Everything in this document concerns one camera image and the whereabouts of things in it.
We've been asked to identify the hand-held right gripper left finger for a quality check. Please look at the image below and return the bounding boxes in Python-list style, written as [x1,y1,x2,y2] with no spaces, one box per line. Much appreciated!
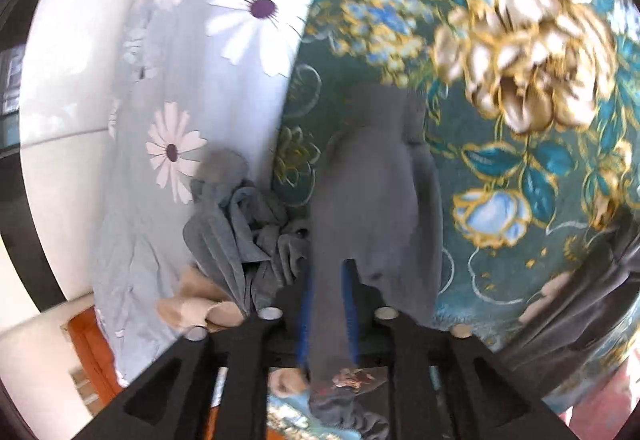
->
[75,265,314,440]

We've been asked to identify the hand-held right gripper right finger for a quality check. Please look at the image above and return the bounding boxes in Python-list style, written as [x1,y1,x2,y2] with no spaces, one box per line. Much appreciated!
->
[342,259,576,440]

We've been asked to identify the grey pants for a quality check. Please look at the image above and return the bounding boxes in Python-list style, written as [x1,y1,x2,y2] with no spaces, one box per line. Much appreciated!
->
[305,84,446,440]

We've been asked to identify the pile of grey-blue clothes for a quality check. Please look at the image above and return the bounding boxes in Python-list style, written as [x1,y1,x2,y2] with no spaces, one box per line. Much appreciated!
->
[182,149,312,322]

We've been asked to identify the beige garment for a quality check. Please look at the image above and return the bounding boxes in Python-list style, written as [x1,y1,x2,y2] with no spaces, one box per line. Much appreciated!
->
[157,267,246,333]

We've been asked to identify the teal floral blanket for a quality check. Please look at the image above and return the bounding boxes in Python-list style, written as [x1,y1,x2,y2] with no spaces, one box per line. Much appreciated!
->
[265,0,635,440]

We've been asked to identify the dark cloth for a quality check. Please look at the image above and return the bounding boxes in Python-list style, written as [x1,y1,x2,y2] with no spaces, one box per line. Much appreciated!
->
[495,220,640,386]

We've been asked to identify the light blue floral duvet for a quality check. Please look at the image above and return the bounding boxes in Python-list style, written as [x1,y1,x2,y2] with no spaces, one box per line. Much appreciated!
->
[92,0,341,387]

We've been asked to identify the white wardrobe with black strip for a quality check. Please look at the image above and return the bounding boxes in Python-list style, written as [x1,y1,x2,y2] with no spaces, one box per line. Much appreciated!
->
[0,0,156,316]

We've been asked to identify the orange wooden bed frame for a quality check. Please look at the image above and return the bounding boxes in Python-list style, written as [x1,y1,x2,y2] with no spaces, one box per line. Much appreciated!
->
[67,307,123,406]

